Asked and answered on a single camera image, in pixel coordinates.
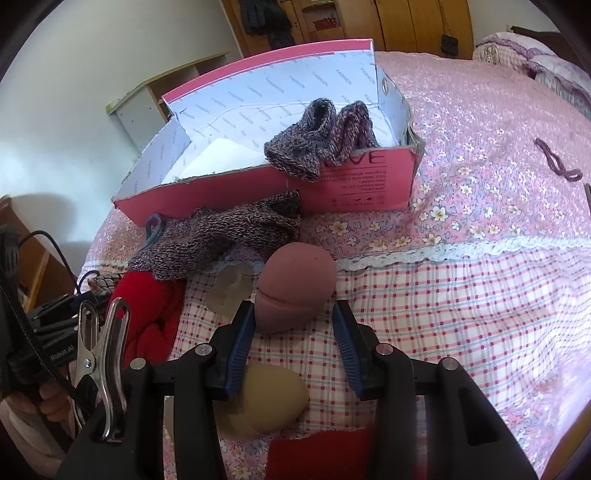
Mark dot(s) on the translucent round powder puff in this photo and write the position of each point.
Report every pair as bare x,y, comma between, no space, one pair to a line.
226,295

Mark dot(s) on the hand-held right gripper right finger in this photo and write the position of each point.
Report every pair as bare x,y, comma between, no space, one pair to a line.
346,344

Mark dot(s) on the brown wooden furniture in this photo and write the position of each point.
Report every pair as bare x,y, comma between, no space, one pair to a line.
32,258

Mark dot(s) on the purple frilled pillow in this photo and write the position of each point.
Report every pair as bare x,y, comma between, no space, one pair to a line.
561,78
503,48

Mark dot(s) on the red towel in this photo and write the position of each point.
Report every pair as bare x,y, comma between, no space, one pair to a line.
314,457

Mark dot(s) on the pink makeup sponge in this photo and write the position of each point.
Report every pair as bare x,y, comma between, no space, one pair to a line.
295,277

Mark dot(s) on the mottled knit sock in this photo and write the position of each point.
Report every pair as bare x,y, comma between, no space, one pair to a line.
353,129
221,230
295,152

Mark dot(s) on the pink floral bedspread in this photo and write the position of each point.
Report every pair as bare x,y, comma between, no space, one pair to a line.
485,138

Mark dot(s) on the white open bookshelf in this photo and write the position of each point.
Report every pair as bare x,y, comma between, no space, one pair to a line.
134,110

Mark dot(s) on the pink cardboard shoebox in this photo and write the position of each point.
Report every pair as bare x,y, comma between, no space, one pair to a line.
360,184

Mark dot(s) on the wooden wardrobe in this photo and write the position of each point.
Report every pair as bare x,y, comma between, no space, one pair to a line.
406,23

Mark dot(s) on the small black pouch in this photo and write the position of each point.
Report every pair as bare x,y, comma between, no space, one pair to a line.
449,45

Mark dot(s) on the black phone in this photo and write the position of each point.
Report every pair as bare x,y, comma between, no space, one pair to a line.
588,194

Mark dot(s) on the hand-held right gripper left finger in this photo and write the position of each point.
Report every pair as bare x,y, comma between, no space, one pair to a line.
240,344

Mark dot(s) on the person's left hand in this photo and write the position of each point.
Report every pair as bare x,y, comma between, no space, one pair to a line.
51,404

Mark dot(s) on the dark wooden headboard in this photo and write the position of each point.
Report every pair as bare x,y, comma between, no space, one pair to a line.
540,34

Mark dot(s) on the beige makeup sponge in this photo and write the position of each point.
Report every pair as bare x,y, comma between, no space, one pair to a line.
272,397

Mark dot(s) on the red fleece cloth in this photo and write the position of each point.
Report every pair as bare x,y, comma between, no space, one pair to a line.
152,314

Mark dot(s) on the red basket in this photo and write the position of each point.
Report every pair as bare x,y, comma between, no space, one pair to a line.
323,24

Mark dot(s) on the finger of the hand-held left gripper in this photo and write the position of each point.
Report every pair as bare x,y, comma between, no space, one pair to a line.
102,284

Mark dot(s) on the dark hanging clothes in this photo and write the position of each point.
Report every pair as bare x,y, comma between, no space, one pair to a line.
265,21

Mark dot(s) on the person's left forearm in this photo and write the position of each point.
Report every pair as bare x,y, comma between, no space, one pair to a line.
27,429

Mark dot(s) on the metal spring clip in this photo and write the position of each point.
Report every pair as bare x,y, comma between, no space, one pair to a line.
111,350

